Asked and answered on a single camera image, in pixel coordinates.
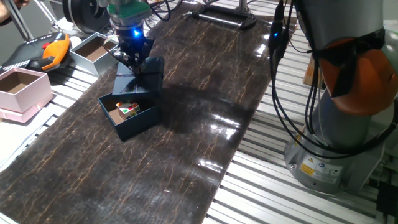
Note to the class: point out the thin silver tripod leg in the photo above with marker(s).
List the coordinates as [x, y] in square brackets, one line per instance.
[46, 14]

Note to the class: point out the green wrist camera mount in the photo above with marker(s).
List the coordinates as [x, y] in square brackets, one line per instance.
[130, 12]

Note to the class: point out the pink box lid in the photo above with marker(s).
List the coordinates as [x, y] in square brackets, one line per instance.
[18, 117]

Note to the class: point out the thick silver tripod leg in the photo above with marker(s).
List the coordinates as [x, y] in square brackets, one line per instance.
[20, 21]

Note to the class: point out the white Rubik's cube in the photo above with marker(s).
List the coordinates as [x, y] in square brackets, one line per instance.
[127, 111]

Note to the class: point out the navy open gift box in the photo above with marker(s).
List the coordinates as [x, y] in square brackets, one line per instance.
[136, 126]

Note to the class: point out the person's bare hand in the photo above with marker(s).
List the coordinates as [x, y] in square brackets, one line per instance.
[6, 12]

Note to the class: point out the black filament spool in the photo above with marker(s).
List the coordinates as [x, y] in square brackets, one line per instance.
[84, 14]

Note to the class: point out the navy box lid with ribbon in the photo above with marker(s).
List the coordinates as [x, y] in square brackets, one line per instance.
[152, 81]

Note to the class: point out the white round ball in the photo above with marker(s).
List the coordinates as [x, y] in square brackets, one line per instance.
[75, 42]

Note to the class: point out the black clamp stand base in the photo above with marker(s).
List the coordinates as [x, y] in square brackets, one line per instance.
[248, 21]

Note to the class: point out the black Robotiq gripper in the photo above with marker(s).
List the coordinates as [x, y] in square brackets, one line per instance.
[133, 45]

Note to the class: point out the silver open gift box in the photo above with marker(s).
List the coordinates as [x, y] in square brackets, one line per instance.
[93, 63]

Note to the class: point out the pink open gift box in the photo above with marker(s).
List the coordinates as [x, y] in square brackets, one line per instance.
[26, 99]

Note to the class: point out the white paper sheets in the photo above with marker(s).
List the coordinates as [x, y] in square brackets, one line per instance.
[15, 140]

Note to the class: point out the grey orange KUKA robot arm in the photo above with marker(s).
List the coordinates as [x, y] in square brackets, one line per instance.
[342, 130]

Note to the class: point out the dark marble pattern mat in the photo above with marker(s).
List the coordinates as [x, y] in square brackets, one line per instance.
[155, 168]

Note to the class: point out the black orange teach pendant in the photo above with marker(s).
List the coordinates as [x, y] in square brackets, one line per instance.
[34, 51]

